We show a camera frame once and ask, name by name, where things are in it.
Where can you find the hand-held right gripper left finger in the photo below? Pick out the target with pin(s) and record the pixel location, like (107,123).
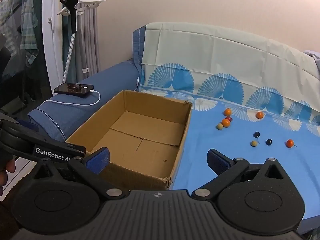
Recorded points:
(98,161)

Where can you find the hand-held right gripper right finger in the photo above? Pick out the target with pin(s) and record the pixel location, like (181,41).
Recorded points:
(217,161)

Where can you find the red cherry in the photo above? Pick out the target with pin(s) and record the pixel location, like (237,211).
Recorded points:
(229,118)

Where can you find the brown cardboard box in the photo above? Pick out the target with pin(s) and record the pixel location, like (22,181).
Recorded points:
(140,135)

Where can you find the dark cherry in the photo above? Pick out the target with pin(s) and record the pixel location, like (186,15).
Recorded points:
(256,134)
(268,142)

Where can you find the small orange mandarin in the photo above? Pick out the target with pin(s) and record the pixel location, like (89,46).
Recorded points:
(225,122)
(227,111)
(290,143)
(259,115)

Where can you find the person's left hand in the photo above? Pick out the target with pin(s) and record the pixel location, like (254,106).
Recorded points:
(9,166)

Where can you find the blue fan-print bed sheet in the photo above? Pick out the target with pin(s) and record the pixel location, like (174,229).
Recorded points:
(200,155)

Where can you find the tan longan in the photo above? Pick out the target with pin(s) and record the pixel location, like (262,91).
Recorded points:
(219,126)
(254,143)

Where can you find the blue sofa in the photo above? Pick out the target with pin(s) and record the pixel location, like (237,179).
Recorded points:
(75,120)

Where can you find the black smartphone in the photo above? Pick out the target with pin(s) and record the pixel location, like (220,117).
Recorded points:
(73,89)

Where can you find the plaid hanging shirt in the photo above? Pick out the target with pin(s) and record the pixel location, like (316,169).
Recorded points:
(30,37)

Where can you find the garment steamer on stand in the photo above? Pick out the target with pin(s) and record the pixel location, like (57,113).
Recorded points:
(87,42)

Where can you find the grey cloth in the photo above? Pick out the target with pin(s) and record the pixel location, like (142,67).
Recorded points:
(313,57)

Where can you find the white plastic hanger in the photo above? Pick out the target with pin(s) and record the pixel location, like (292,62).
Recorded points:
(87,2)

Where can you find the white door frame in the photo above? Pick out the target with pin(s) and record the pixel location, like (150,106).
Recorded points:
(51,42)

